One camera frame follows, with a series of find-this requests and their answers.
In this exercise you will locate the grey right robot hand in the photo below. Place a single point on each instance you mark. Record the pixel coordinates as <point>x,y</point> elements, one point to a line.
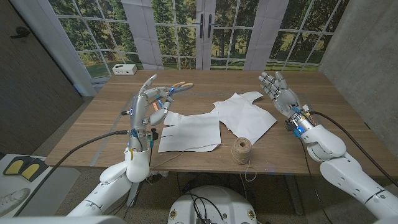
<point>286,99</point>

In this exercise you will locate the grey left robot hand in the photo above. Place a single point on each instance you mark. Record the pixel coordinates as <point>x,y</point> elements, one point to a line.
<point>138,109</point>

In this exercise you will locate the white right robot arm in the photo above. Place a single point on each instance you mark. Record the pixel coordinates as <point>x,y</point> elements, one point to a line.
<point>348,174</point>

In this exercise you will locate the black dry erase marker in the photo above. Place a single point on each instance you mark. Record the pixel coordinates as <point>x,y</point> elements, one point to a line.
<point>125,113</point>

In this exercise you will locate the orange marker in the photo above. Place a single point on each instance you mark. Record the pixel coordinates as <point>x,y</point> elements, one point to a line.
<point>155,107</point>

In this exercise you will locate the white power strip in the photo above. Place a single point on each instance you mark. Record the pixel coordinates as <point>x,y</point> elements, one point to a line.
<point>124,69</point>

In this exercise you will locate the creased white paper sheet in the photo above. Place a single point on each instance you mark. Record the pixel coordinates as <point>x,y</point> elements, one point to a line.
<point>245,118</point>

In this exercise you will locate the white paper sheet with slits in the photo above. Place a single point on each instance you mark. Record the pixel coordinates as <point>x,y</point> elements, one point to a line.
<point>192,133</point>

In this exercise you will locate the brown twine ball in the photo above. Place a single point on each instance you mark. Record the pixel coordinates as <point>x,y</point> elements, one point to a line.
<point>241,151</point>

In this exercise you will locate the printed window backdrop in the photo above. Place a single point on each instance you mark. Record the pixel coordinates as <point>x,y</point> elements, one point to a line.
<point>99,46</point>

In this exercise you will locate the metal table leg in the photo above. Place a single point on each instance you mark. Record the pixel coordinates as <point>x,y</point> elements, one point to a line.
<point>133,194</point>
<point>293,196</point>

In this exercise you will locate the white floor mat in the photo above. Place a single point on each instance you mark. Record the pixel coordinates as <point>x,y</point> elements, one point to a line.
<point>62,182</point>

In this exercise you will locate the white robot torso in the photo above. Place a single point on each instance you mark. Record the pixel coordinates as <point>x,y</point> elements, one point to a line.
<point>230,202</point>

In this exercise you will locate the yellow black insole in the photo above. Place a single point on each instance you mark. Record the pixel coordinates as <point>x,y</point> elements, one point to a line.
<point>14,167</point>
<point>31,170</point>

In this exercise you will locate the white sneaker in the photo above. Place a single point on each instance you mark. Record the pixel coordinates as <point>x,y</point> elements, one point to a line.
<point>12,200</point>

